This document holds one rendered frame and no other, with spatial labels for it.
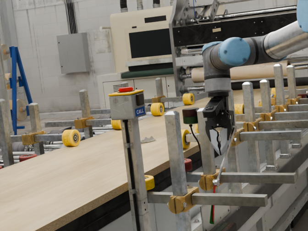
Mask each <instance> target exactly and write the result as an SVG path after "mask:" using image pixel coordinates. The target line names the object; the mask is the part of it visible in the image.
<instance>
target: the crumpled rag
mask: <svg viewBox="0 0 308 231"><path fill-rule="evenodd" d="M151 141H156V139H154V138H153V137H152V136H151V137H149V138H147V137H145V138H142V140H141V143H148V142H151Z"/></svg>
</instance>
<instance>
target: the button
mask: <svg viewBox="0 0 308 231"><path fill-rule="evenodd" d="M132 90H133V88H132V87H124V88H119V89H118V91H119V92H129V91H132Z"/></svg>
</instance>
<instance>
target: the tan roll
mask: <svg viewBox="0 0 308 231"><path fill-rule="evenodd" d="M275 64H281V65H282V70H283V76H284V77H286V76H287V70H286V67H287V66H288V65H289V60H283V61H280V62H271V63H263V64H256V65H249V66H239V67H234V68H231V69H230V75H231V80H243V79H256V78H268V77H274V65H275ZM294 67H295V70H301V69H308V64H306V65H295V66H294ZM182 78H183V79H184V78H192V81H193V82H194V83H204V68H203V67H202V68H193V69H192V73H191V74H183V75H182Z"/></svg>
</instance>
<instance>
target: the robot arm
mask: <svg viewBox="0 0 308 231"><path fill-rule="evenodd" d="M305 48H308V0H298V3H297V21H295V22H293V23H291V24H289V25H287V26H285V27H283V28H281V29H279V30H277V31H274V32H271V33H269V34H267V35H265V36H259V37H250V38H239V37H232V38H228V39H226V40H225V41H224V42H221V41H218V42H211V43H208V44H206V45H204V46H203V51H202V57H203V72H204V84H203V86H205V92H206V93H208V98H211V100H210V101H209V102H208V103H207V105H206V106H205V108H204V109H203V111H202V113H203V117H204V118H207V121H205V123H206V126H205V130H206V134H207V136H208V138H209V140H210V142H211V143H212V145H213V147H214V149H215V151H216V152H217V153H218V155H223V154H224V152H225V151H226V149H227V146H228V144H229V143H230V138H229V137H230V135H231V132H232V126H234V125H235V122H234V111H232V110H229V105H228V96H229V92H230V91H231V75H230V69H231V68H234V67H239V66H249V65H256V64H263V63H271V62H280V61H283V60H284V59H285V58H286V57H287V56H288V55H290V54H292V53H295V52H298V51H300V50H303V49H305ZM230 116H231V119H230ZM232 118H233V119H232ZM217 127H222V128H223V129H222V130H221V131H220V137H221V142H219V138H218V137H219V132H218V131H217V130H216V129H215V128H217ZM219 144H221V147H219Z"/></svg>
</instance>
